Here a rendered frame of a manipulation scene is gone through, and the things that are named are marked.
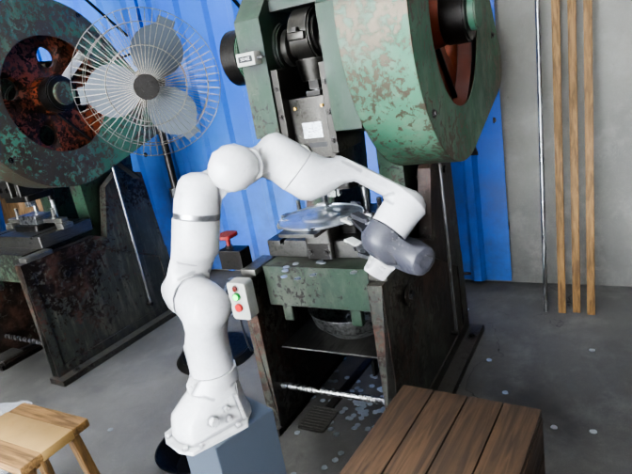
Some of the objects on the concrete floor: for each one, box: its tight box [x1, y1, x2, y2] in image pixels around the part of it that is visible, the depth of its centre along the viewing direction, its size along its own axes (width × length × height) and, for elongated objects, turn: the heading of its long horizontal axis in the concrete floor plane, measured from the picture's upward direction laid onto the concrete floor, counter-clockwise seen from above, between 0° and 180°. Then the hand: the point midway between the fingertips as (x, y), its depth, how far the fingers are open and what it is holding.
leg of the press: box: [241, 200, 347, 436], centre depth 228 cm, size 92×12×90 cm, turn 0°
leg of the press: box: [367, 163, 484, 409], centre depth 202 cm, size 92×12×90 cm, turn 0°
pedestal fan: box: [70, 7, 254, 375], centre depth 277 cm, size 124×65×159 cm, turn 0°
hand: (350, 230), depth 164 cm, fingers open, 6 cm apart
